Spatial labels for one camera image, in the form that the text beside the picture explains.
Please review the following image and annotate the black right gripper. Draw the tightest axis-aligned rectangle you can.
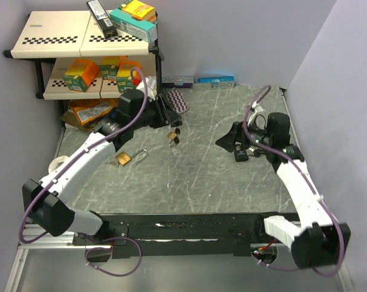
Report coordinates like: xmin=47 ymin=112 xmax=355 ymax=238
xmin=214 ymin=117 xmax=273 ymax=153

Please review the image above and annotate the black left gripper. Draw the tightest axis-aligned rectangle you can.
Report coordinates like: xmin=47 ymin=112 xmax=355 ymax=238
xmin=131 ymin=94 xmax=181 ymax=130

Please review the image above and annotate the black padlock with keys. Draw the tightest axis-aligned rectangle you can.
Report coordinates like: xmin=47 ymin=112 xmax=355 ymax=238
xmin=234 ymin=145 xmax=263 ymax=162

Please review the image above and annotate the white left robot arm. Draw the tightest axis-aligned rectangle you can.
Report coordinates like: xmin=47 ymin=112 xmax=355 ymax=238
xmin=22 ymin=89 xmax=182 ymax=245

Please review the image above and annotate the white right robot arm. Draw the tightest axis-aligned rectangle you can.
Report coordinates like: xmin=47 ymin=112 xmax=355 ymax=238
xmin=215 ymin=112 xmax=351 ymax=269

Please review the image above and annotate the purple striped sponge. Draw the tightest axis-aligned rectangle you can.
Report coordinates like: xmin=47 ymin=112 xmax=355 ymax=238
xmin=166 ymin=88 xmax=189 ymax=114

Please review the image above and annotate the small brass padlock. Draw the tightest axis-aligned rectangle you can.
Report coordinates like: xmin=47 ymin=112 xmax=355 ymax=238
xmin=167 ymin=128 xmax=181 ymax=147

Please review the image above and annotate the purple white toothpaste box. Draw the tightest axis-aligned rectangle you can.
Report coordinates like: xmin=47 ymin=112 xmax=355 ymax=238
xmin=162 ymin=76 xmax=194 ymax=89

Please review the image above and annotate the blue white toothpaste box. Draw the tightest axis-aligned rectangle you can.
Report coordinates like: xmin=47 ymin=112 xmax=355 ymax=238
xmin=192 ymin=76 xmax=235 ymax=91

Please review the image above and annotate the orange green box right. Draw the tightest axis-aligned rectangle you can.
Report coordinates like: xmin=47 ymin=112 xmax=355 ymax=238
xmin=116 ymin=60 xmax=142 ymax=93

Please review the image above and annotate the orange green box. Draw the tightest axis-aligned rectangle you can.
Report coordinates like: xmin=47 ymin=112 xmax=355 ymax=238
xmin=99 ymin=56 xmax=127 ymax=80
xmin=116 ymin=60 xmax=142 ymax=93
xmin=63 ymin=58 xmax=99 ymax=92

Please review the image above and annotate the large brass padlock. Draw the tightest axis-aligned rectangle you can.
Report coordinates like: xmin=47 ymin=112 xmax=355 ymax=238
xmin=106 ymin=149 xmax=149 ymax=166

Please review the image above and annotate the orange green box middle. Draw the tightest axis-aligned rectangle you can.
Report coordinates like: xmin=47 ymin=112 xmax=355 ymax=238
xmin=99 ymin=56 xmax=127 ymax=80

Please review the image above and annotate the orange snack bag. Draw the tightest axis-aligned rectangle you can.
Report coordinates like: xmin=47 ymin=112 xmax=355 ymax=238
xmin=68 ymin=99 xmax=119 ymax=126

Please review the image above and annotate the teal white box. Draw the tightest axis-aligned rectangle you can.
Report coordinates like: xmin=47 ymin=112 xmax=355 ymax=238
xmin=109 ymin=9 xmax=158 ymax=43

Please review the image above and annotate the orange green box left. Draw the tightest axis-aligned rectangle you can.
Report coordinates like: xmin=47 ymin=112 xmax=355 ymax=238
xmin=63 ymin=58 xmax=99 ymax=92

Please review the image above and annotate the brown flat packet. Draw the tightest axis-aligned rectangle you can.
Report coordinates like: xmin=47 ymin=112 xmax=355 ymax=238
xmin=60 ymin=111 xmax=100 ymax=133

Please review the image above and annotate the orange yellow top box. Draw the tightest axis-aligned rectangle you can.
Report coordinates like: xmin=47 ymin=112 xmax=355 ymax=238
xmin=118 ymin=0 xmax=157 ymax=23

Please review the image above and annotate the cream black shelf rack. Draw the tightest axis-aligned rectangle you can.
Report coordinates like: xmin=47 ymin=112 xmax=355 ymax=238
xmin=3 ymin=11 xmax=163 ymax=102

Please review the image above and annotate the black long box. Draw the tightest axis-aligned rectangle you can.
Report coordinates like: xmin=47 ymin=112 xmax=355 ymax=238
xmin=86 ymin=0 xmax=118 ymax=39

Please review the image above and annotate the white tape roll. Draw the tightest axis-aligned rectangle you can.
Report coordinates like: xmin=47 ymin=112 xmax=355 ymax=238
xmin=48 ymin=156 xmax=69 ymax=173

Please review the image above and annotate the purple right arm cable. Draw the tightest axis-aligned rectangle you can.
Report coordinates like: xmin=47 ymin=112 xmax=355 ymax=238
xmin=243 ymin=85 xmax=346 ymax=277

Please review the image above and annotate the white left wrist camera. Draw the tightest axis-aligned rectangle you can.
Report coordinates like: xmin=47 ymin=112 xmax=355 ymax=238
xmin=132 ymin=76 xmax=157 ymax=102

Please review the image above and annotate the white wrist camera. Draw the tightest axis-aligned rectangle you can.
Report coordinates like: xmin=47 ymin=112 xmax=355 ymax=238
xmin=246 ymin=102 xmax=264 ymax=126
xmin=132 ymin=76 xmax=157 ymax=102

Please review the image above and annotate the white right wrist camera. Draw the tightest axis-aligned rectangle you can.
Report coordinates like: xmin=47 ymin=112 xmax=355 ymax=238
xmin=246 ymin=102 xmax=264 ymax=126

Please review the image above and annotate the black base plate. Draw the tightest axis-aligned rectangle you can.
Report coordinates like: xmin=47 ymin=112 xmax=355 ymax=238
xmin=72 ymin=211 xmax=299 ymax=259

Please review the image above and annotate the aluminium frame rail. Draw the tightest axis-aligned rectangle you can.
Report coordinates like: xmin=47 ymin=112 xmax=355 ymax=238
xmin=18 ymin=224 xmax=77 ymax=249

